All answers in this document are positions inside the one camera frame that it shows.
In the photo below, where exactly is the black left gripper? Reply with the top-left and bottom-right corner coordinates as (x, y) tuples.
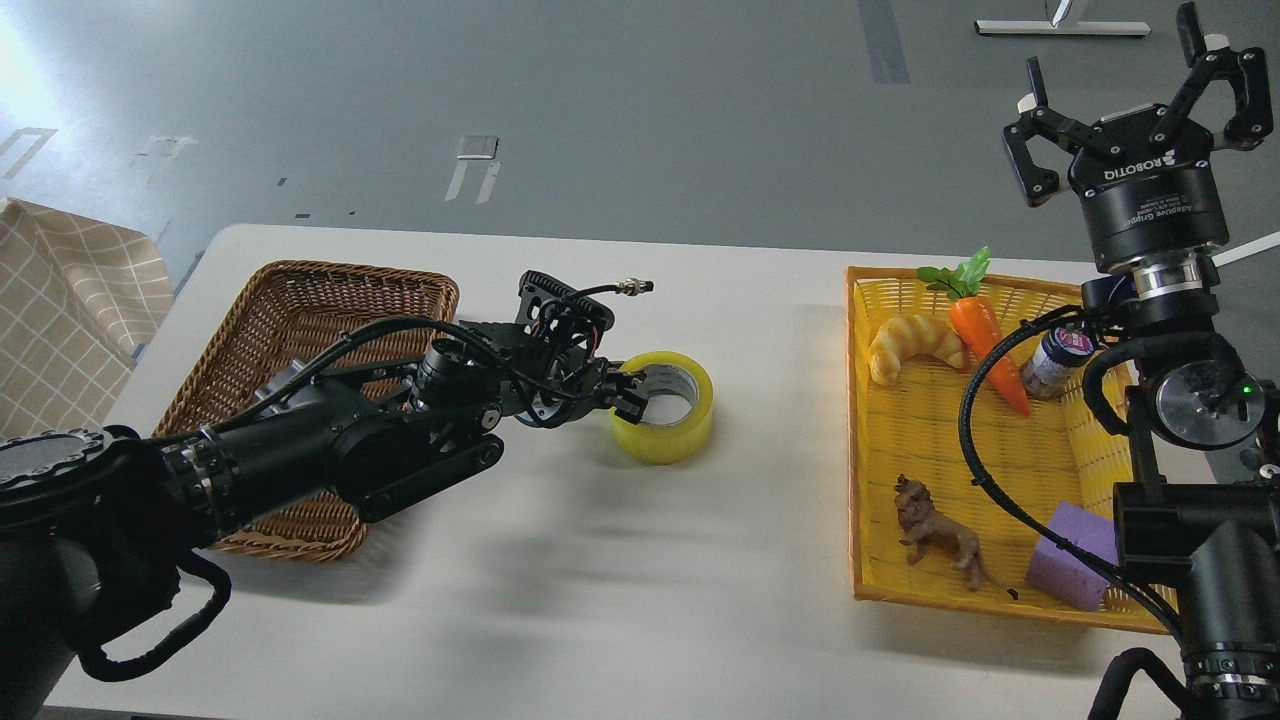
(506, 340), (649, 429)

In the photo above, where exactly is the yellow plastic basket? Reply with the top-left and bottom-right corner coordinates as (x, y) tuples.
(846, 266), (1164, 634)

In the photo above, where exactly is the toy croissant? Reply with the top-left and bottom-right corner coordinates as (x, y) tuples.
(868, 314), (968, 386)

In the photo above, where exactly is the beige checkered cloth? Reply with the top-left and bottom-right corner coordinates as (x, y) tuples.
(1, 199), (174, 438)

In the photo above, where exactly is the brown wicker basket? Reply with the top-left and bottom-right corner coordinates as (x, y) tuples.
(156, 260), (460, 562)

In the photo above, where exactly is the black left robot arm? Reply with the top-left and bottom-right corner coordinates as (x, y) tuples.
(1, 270), (653, 719)

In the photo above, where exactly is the small jar with purple lid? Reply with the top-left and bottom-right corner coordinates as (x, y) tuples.
(1020, 324), (1097, 400)

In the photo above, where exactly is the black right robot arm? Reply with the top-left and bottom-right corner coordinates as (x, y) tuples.
(957, 3), (1279, 719)

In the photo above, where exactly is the yellow tape roll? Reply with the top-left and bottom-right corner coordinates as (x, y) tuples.
(611, 351), (714, 465)

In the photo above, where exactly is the purple foam cube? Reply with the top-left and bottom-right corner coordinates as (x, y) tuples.
(1025, 502), (1117, 611)

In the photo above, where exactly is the brown toy lion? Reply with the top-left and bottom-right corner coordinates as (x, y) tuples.
(893, 474), (1020, 600)

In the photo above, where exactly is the white metal stand base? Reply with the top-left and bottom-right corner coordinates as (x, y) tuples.
(973, 1), (1151, 38)

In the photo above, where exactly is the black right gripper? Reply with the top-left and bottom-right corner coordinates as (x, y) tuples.
(1004, 3), (1275, 274)

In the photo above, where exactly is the toy carrot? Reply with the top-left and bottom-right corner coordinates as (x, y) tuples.
(915, 246), (1032, 418)

